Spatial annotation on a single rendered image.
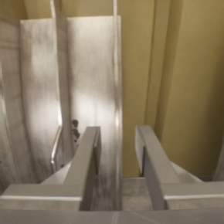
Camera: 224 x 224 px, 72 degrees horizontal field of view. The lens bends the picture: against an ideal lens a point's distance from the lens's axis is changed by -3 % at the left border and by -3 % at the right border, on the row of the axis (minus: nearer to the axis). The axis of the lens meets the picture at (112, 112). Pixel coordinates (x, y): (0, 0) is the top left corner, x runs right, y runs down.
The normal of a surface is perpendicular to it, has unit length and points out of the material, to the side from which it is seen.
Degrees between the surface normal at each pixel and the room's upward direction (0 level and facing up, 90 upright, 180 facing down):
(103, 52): 64
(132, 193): 90
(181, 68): 90
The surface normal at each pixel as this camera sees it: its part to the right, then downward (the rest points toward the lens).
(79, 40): -0.02, 0.05
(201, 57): 0.00, 0.51
